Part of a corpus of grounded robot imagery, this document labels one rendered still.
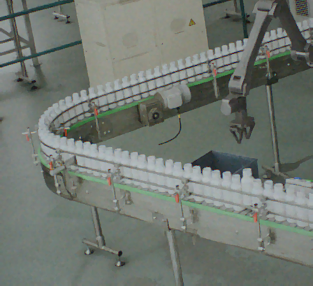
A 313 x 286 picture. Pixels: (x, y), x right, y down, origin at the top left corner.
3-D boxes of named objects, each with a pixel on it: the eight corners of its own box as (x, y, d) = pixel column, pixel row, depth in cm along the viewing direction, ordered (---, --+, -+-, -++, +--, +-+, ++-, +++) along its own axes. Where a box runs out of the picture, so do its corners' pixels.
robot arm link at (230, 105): (249, 82, 354) (233, 79, 360) (233, 89, 346) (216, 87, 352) (251, 108, 358) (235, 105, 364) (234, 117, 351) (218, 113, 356)
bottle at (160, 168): (156, 192, 410) (150, 161, 404) (161, 187, 415) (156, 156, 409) (166, 193, 407) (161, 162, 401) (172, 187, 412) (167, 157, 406)
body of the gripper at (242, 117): (228, 126, 361) (227, 110, 359) (242, 119, 368) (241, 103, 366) (240, 129, 357) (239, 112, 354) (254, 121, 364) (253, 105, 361)
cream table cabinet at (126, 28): (184, 77, 898) (167, -30, 856) (216, 89, 846) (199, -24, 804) (92, 108, 852) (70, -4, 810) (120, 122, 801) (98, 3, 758)
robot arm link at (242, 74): (282, 6, 361) (262, 4, 368) (276, 0, 356) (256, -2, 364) (250, 96, 355) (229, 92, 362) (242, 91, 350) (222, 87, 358)
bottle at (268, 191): (272, 219, 365) (268, 186, 359) (262, 216, 370) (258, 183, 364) (281, 214, 369) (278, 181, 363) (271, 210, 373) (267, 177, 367)
